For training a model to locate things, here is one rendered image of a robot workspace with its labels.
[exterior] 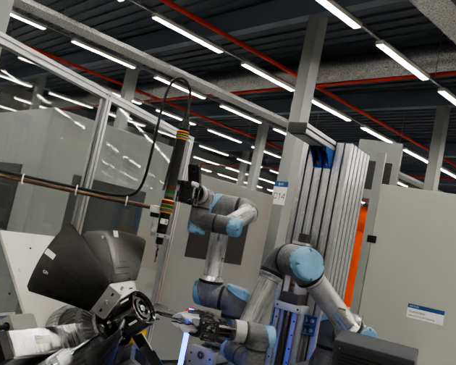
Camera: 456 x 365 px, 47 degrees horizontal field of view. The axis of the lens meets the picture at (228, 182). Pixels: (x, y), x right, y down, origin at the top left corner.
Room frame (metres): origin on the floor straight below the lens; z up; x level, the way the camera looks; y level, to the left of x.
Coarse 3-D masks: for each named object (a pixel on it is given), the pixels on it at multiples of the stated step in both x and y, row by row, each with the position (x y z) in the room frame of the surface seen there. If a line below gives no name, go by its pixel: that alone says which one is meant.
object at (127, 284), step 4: (132, 280) 1.75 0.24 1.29; (112, 284) 1.73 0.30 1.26; (116, 284) 1.73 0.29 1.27; (120, 284) 1.73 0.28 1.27; (124, 284) 1.74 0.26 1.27; (128, 284) 1.74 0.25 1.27; (132, 284) 1.74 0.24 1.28; (116, 288) 1.72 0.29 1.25; (124, 288) 1.72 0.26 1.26; (128, 288) 1.73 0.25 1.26; (132, 288) 1.73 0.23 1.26; (120, 292) 1.71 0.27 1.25; (124, 292) 1.72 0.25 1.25; (128, 292) 1.72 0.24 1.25
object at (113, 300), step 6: (108, 288) 1.61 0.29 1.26; (108, 294) 1.62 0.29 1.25; (114, 294) 1.63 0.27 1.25; (120, 294) 1.64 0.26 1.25; (102, 300) 1.61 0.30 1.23; (108, 300) 1.62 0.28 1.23; (114, 300) 1.63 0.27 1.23; (96, 306) 1.60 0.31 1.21; (102, 306) 1.61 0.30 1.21; (108, 306) 1.62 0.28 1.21; (96, 312) 1.61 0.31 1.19; (102, 312) 1.62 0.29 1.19; (108, 312) 1.63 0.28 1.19; (102, 318) 1.62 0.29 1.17
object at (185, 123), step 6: (186, 114) 1.75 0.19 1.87; (186, 120) 1.75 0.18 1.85; (180, 126) 1.75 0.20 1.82; (186, 126) 1.74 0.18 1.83; (162, 216) 1.74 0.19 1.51; (168, 216) 1.75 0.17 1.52; (162, 222) 1.74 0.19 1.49; (168, 222) 1.75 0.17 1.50; (162, 228) 1.74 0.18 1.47; (156, 240) 1.75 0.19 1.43; (162, 240) 1.75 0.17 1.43
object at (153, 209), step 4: (152, 208) 1.74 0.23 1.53; (156, 208) 1.74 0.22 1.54; (152, 212) 1.73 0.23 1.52; (156, 212) 1.74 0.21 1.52; (152, 216) 1.73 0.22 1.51; (156, 216) 1.74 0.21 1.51; (152, 220) 1.75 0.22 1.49; (156, 220) 1.74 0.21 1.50; (152, 224) 1.74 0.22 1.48; (156, 224) 1.74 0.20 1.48; (152, 228) 1.74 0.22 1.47; (152, 232) 1.74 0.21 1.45; (156, 232) 1.74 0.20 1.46; (156, 236) 1.73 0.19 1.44; (160, 236) 1.73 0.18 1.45; (164, 236) 1.73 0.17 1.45; (168, 236) 1.74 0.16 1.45
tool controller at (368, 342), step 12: (348, 336) 1.81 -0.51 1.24; (360, 336) 1.82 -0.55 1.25; (336, 348) 1.78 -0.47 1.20; (348, 348) 1.76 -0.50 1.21; (360, 348) 1.74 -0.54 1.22; (372, 348) 1.73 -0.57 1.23; (384, 348) 1.74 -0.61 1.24; (396, 348) 1.75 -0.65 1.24; (408, 348) 1.75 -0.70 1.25; (336, 360) 1.78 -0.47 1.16; (348, 360) 1.76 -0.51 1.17; (360, 360) 1.74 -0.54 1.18; (372, 360) 1.73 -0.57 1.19; (384, 360) 1.71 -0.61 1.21; (396, 360) 1.69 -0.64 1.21; (408, 360) 1.68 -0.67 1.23
